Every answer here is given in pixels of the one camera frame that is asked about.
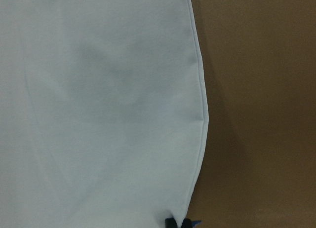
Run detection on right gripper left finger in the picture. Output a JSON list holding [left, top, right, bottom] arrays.
[[165, 218, 177, 228]]

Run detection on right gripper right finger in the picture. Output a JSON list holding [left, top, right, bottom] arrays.
[[181, 218, 192, 228]]

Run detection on light blue t-shirt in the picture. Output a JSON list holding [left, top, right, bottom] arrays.
[[0, 0, 208, 228]]

